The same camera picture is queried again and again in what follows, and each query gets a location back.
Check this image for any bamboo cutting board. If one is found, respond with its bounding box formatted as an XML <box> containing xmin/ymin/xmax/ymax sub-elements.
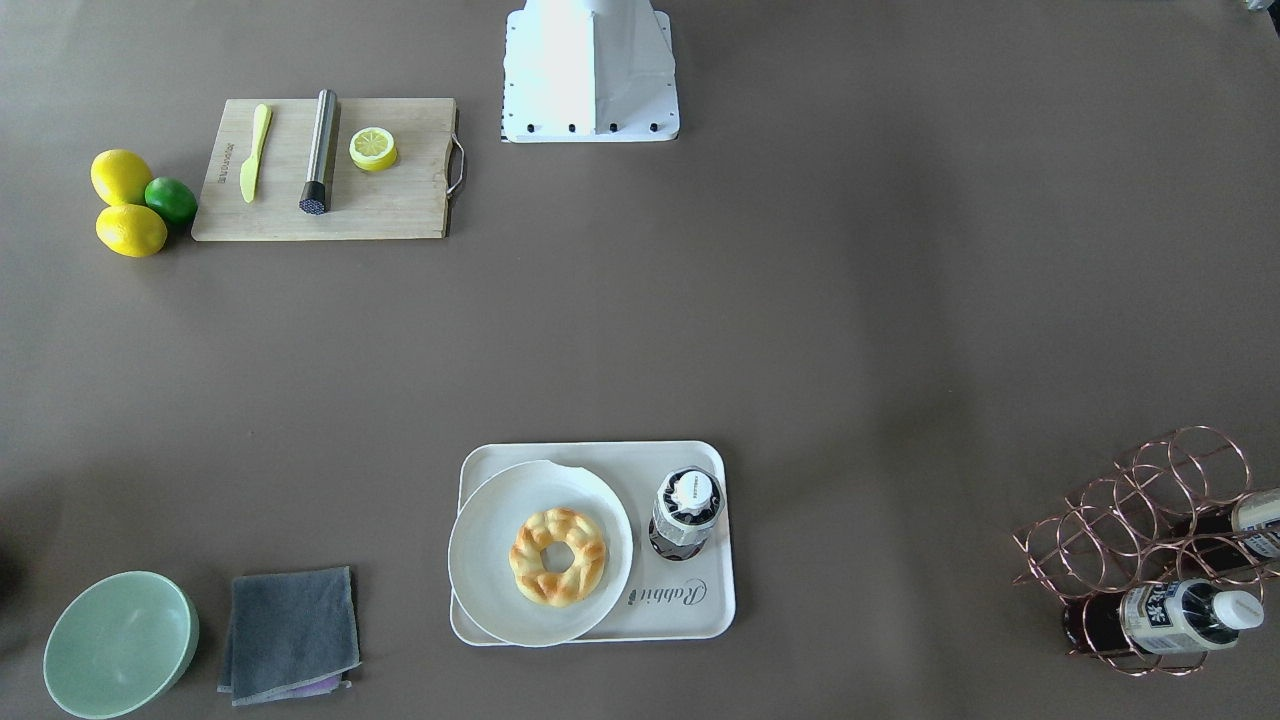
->
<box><xmin>191</xmin><ymin>97</ymin><xmax>457</xmax><ymax>242</ymax></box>

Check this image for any green lime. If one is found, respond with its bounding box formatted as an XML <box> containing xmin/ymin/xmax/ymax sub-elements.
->
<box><xmin>143</xmin><ymin>177</ymin><xmax>198</xmax><ymax>227</ymax></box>

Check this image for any steel muddler black tip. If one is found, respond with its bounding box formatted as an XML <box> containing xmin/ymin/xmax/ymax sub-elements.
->
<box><xmin>298</xmin><ymin>88</ymin><xmax>340</xmax><ymax>217</ymax></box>

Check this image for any tea bottle white cap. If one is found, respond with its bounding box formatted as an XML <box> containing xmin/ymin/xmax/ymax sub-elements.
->
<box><xmin>649</xmin><ymin>466</ymin><xmax>724</xmax><ymax>561</ymax></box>

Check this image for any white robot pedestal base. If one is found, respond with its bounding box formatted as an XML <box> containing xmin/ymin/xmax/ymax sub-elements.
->
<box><xmin>500</xmin><ymin>1</ymin><xmax>681</xmax><ymax>143</ymax></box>

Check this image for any braided ring pastry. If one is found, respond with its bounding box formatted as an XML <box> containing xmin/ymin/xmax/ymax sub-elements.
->
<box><xmin>508</xmin><ymin>507</ymin><xmax>608</xmax><ymax>609</ymax></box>

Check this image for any whole lemon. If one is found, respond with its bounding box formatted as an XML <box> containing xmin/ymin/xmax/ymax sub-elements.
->
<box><xmin>95</xmin><ymin>204</ymin><xmax>169</xmax><ymax>258</ymax></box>
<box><xmin>90</xmin><ymin>149</ymin><xmax>154</xmax><ymax>206</ymax></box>

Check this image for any cream rectangular serving tray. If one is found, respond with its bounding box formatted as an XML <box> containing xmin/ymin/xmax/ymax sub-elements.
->
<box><xmin>451</xmin><ymin>439</ymin><xmax>736</xmax><ymax>646</ymax></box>

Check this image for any whole lemon lower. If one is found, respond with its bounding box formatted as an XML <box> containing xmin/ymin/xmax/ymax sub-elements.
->
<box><xmin>95</xmin><ymin>204</ymin><xmax>169</xmax><ymax>258</ymax></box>

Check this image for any whole lemon upper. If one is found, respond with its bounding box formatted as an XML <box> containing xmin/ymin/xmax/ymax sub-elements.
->
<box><xmin>90</xmin><ymin>149</ymin><xmax>154</xmax><ymax>206</ymax></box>

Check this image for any copper wire bottle rack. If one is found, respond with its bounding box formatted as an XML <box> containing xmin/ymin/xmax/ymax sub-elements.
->
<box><xmin>1014</xmin><ymin>427</ymin><xmax>1277</xmax><ymax>676</ymax></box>

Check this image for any mint green bowl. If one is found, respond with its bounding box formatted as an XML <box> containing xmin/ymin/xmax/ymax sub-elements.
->
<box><xmin>44</xmin><ymin>571</ymin><xmax>200</xmax><ymax>719</ymax></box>

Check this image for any white round plate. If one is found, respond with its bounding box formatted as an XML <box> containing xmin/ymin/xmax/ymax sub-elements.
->
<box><xmin>449</xmin><ymin>460</ymin><xmax>634</xmax><ymax>647</ymax></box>

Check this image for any lemon half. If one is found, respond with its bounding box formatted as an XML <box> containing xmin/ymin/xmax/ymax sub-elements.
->
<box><xmin>348</xmin><ymin>126</ymin><xmax>398</xmax><ymax>172</ymax></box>

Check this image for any yellow plastic knife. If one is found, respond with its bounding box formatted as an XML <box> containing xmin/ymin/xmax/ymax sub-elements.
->
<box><xmin>239</xmin><ymin>102</ymin><xmax>273</xmax><ymax>204</ymax></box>

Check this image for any grey folded cloth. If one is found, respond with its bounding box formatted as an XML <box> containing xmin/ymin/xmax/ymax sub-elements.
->
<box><xmin>218</xmin><ymin>566</ymin><xmax>361</xmax><ymax>706</ymax></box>

